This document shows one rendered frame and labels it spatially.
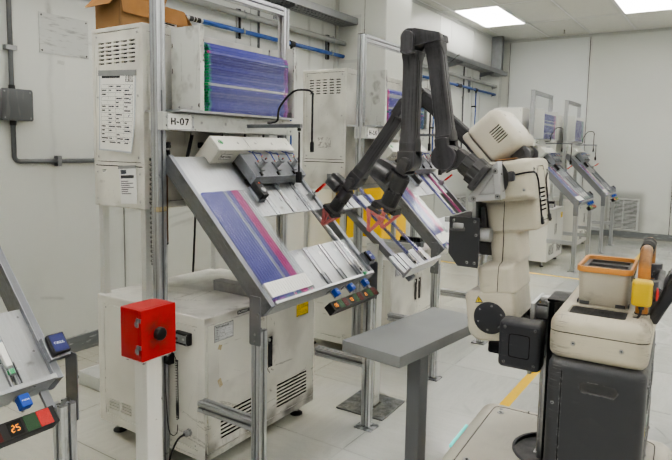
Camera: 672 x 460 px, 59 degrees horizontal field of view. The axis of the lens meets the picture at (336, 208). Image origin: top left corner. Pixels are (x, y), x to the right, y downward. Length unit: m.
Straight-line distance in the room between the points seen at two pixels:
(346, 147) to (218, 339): 1.61
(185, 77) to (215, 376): 1.15
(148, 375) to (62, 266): 2.01
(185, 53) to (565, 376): 1.74
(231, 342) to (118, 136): 0.94
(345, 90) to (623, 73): 6.71
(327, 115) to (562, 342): 2.24
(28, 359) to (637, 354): 1.50
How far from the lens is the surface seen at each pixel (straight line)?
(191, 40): 2.42
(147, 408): 1.96
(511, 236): 1.97
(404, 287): 3.61
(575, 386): 1.83
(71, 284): 3.90
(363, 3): 5.83
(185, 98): 2.42
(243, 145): 2.53
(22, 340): 1.60
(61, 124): 3.79
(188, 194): 2.25
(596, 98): 9.79
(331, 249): 2.52
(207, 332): 2.30
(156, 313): 1.86
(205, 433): 2.44
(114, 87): 2.57
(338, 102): 3.57
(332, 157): 3.58
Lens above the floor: 1.26
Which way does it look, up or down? 6 degrees down
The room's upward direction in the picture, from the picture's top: 1 degrees clockwise
